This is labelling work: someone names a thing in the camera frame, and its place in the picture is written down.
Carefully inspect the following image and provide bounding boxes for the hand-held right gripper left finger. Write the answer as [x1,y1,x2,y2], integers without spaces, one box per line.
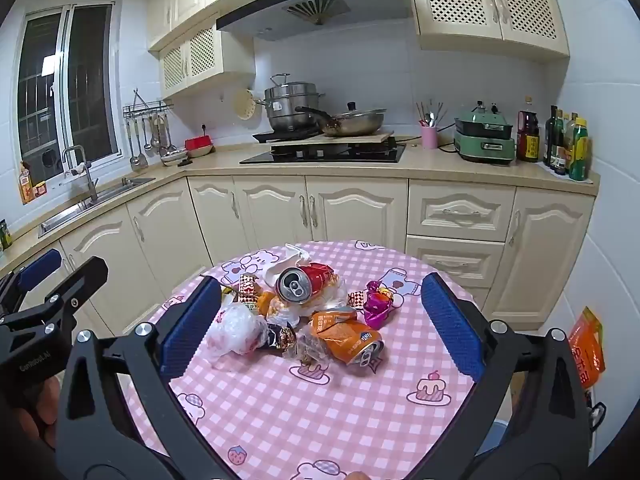
[55,275,226,480]

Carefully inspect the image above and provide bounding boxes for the wall utensil rack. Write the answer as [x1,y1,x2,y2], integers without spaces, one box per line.
[122,88,176,171]

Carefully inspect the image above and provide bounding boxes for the steel faucet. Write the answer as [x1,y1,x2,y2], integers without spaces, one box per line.
[61,145,99,206]

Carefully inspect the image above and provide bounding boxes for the black range hood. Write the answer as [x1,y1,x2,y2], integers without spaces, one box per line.
[216,0,413,41]

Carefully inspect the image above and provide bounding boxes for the purple candy wrapper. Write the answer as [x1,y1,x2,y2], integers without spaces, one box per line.
[363,280,405,330]

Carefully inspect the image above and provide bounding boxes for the black gas stove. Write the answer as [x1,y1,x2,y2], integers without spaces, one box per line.
[239,142,407,165]

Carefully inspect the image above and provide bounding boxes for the snack packet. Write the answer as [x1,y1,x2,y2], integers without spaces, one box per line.
[19,161,48,204]

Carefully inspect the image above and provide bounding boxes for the wooden board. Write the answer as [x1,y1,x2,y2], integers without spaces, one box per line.
[271,130,395,147]

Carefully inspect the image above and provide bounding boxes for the dark candy wrapper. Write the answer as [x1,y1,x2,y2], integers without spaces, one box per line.
[265,322,297,353]

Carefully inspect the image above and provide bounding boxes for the steel steamer pot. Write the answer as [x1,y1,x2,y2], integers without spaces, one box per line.
[256,74,326,133]

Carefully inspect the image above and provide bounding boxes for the orange rice bag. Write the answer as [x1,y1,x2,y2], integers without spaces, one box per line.
[567,306,606,390]

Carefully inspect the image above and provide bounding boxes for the cream lower cabinets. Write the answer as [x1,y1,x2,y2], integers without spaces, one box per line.
[0,175,596,341]

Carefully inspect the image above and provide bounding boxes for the green plastic bottle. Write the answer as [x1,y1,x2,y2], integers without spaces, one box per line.
[570,117,589,182]

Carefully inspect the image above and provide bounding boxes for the pink checked tablecloth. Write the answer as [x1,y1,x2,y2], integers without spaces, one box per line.
[125,240,493,480]

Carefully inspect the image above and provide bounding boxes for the clear plastic bag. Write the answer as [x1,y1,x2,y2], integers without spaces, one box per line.
[206,302,271,366]

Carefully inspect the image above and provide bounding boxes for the window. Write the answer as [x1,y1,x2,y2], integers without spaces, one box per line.
[17,2,123,186]

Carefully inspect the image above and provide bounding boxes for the white paper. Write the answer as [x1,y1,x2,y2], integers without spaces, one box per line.
[265,243,313,286]

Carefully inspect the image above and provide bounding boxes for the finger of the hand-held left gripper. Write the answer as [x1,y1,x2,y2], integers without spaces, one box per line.
[20,256,109,332]
[0,248,63,313]

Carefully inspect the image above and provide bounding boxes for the red soda can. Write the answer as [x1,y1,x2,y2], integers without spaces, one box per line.
[275,262,337,305]

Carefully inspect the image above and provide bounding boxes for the cream upper cabinets lattice doors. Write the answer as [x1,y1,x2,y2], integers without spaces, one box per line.
[404,0,571,63]

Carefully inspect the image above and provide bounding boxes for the round bamboo strainer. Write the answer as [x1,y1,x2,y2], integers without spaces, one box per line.
[235,87,260,121]

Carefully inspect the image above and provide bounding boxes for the pink utensil holder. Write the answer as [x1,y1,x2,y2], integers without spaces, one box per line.
[416,101,446,150]

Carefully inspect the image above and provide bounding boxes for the cream upper cabinets plain doors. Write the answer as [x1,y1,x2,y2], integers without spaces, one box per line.
[147,0,276,98]

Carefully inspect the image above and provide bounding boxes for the black induction cooker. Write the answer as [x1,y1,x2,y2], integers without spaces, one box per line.
[251,130,321,143]

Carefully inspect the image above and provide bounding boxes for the steel sink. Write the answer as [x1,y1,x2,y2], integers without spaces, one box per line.
[39,176,157,238]

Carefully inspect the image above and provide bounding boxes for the clear crumpled wrapper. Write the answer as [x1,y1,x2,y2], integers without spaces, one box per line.
[285,332,331,367]

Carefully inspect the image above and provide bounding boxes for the person's left hand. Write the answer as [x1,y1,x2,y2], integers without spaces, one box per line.
[15,375,63,456]

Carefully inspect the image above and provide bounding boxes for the red box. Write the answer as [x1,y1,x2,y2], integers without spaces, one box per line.
[185,135,217,158]

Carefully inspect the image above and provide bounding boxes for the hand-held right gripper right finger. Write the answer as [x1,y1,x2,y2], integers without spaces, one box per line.
[410,272,593,480]

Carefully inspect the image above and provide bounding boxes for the dark glass bottle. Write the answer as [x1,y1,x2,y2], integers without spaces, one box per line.
[550,109,569,176]
[544,106,558,167]

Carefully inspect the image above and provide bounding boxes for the green electric grill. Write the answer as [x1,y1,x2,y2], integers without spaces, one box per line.
[454,101,517,166]

